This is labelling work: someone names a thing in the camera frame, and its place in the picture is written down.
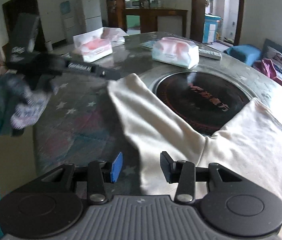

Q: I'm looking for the magenta cloth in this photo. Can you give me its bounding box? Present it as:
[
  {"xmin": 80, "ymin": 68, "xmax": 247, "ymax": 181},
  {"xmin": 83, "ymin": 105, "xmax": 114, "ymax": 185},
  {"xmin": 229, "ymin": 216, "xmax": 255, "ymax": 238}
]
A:
[{"xmin": 252, "ymin": 59, "xmax": 282, "ymax": 86}]

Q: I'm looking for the left gloved hand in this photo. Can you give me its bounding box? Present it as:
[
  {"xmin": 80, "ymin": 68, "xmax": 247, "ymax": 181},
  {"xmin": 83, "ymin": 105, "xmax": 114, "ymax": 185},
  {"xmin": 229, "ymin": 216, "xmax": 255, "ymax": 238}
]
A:
[{"xmin": 0, "ymin": 73, "xmax": 58, "ymax": 135}]

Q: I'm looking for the open tissue box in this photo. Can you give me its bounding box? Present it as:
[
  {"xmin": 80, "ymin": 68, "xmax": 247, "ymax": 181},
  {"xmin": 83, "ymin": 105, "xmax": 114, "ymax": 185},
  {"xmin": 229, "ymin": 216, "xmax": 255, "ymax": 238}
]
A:
[{"xmin": 73, "ymin": 27, "xmax": 113, "ymax": 63}]

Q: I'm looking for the white refrigerator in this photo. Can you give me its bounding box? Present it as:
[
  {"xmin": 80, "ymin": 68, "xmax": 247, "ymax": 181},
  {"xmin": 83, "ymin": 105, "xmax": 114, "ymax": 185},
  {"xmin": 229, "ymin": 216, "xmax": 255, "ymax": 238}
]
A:
[{"xmin": 77, "ymin": 0, "xmax": 102, "ymax": 33}]

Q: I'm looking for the dark wooden cabinet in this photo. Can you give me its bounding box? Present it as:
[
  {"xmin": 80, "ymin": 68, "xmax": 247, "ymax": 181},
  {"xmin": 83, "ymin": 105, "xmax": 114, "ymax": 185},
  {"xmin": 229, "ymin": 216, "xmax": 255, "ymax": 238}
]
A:
[{"xmin": 106, "ymin": 0, "xmax": 188, "ymax": 37}]

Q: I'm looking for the beige garment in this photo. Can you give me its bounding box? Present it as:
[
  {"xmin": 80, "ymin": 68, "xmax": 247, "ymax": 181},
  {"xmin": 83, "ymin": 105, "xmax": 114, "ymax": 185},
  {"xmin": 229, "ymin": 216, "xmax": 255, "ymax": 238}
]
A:
[{"xmin": 107, "ymin": 74, "xmax": 282, "ymax": 238}]

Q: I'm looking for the round black induction cooktop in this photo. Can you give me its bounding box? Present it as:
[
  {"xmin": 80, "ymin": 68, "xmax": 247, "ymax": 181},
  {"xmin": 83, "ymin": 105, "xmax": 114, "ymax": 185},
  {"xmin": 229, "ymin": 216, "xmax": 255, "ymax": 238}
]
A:
[{"xmin": 142, "ymin": 70, "xmax": 255, "ymax": 136}]

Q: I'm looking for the blue booklet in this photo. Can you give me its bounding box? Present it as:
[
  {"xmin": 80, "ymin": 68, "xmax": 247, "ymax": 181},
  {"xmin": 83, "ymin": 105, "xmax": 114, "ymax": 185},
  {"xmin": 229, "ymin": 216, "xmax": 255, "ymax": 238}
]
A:
[{"xmin": 140, "ymin": 40, "xmax": 158, "ymax": 50}]

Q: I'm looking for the grey remote control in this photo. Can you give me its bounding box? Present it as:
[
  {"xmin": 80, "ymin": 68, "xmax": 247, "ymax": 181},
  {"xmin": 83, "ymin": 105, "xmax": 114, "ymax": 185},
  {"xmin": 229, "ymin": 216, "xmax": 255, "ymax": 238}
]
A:
[{"xmin": 198, "ymin": 48, "xmax": 222, "ymax": 60}]

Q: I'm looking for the blue sofa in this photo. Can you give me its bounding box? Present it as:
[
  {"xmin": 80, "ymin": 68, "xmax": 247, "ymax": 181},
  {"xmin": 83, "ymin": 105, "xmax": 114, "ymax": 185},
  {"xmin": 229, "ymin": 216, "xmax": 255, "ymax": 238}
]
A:
[{"xmin": 224, "ymin": 39, "xmax": 282, "ymax": 79}]

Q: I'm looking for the pink tissue pack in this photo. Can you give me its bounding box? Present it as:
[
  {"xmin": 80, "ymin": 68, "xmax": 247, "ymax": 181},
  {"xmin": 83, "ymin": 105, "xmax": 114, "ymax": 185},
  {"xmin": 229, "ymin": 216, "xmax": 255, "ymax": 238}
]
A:
[{"xmin": 152, "ymin": 37, "xmax": 200, "ymax": 69}]

